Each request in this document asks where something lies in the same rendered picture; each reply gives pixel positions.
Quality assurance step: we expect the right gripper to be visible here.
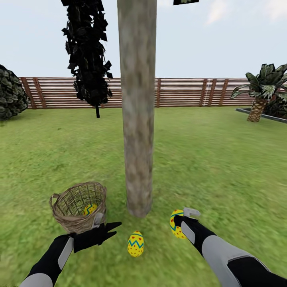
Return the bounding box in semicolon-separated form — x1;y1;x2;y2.
174;215;186;227

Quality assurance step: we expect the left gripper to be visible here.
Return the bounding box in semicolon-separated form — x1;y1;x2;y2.
85;222;122;249

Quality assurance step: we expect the easter egg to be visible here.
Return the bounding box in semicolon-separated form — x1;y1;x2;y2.
82;204;98;216
170;209;187;239
128;231;144;257

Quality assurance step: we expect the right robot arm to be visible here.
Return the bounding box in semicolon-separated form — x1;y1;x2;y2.
174;207;287;287

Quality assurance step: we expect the wicker basket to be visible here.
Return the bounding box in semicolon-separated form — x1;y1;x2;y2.
49;182;107;235

